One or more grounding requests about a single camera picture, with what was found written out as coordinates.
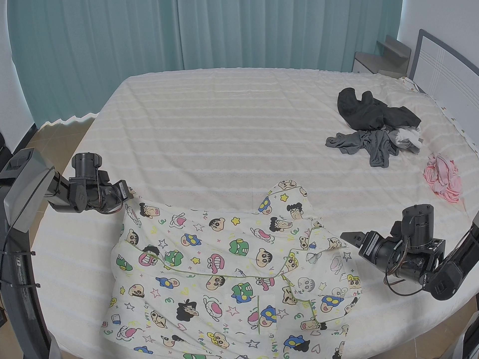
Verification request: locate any pink garment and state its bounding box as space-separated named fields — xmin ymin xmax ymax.
xmin=423 ymin=154 xmax=462 ymax=203

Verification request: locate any white garment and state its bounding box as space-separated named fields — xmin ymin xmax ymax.
xmin=389 ymin=126 xmax=423 ymax=153

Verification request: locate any bed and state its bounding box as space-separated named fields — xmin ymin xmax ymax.
xmin=28 ymin=28 xmax=479 ymax=359

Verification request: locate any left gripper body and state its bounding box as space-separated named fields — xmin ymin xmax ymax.
xmin=98 ymin=180 xmax=129 ymax=212

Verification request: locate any grey white bedside table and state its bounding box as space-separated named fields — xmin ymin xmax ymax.
xmin=354 ymin=35 xmax=412 ymax=78

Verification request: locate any white printed pyjama top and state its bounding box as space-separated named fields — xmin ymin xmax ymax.
xmin=100 ymin=179 xmax=361 ymax=359

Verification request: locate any black garment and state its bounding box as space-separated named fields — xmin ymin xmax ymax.
xmin=337 ymin=87 xmax=422 ymax=131

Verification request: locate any black cable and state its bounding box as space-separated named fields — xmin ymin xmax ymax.
xmin=385 ymin=271 xmax=425 ymax=297

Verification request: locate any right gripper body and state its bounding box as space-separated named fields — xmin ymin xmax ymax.
xmin=359 ymin=231 xmax=406 ymax=274

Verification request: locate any blue-green curtain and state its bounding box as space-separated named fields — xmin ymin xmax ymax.
xmin=7 ymin=0 xmax=406 ymax=128

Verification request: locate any dark grey garment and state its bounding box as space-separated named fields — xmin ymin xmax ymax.
xmin=325 ymin=129 xmax=400 ymax=168

